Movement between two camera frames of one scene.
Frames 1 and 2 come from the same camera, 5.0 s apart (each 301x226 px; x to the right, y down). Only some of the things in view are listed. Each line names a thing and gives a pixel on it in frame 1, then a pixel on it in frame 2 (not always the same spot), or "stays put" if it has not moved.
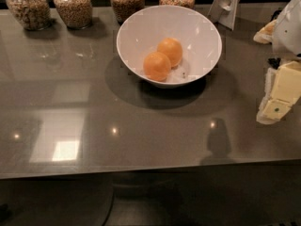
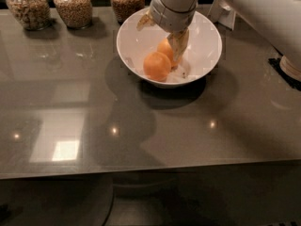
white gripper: x=289 y=35 to x=167 y=19
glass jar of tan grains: x=74 y=5 stays put
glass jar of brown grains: x=126 y=0 stays put
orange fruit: x=172 y=49 stays put
